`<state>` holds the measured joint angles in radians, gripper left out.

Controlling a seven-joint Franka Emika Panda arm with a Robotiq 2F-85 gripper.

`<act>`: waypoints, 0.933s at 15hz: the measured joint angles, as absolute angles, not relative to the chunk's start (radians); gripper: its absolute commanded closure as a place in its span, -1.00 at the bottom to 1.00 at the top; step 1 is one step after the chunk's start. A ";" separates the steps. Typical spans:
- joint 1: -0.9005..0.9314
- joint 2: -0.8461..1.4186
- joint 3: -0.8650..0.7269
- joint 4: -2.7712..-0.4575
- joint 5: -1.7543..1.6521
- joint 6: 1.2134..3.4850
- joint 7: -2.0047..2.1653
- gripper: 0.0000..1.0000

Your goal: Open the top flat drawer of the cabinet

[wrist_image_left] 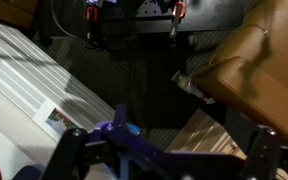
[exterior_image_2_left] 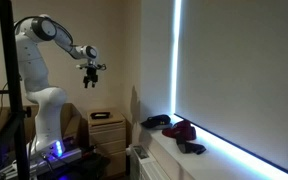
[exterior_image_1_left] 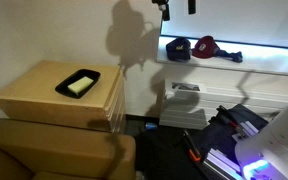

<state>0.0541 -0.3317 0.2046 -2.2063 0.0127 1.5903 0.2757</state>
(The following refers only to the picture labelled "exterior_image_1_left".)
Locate lowest wooden cabinet drawer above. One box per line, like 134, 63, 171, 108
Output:
110, 98, 127, 134

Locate white flat strips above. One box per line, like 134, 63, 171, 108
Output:
231, 120, 260, 142

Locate maroon baseball cap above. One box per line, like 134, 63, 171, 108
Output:
191, 35, 221, 60

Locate navy blue baseball cap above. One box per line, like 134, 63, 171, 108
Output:
165, 37, 192, 62

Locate white window blind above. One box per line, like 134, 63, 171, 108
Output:
160, 0, 288, 50

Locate dark blue cloth bundle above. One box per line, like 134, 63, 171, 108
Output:
216, 49, 244, 64

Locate colourful printed box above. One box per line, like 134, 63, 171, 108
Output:
171, 81, 201, 93

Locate white window sill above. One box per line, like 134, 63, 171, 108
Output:
156, 34, 288, 78

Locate yellow sponge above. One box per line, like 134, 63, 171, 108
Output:
67, 76, 94, 95

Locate black red hand tool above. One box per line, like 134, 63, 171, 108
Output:
216, 105, 249, 135

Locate black plastic tray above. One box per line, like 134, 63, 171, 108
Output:
54, 68, 102, 100

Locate dark fabric bag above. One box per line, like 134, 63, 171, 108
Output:
197, 103, 269, 163

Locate orange black hand tool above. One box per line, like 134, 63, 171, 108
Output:
182, 129, 203, 164

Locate brown leather sofa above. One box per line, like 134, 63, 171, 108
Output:
0, 117, 137, 180

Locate silver aluminium rail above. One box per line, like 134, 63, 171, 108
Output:
202, 148, 246, 180

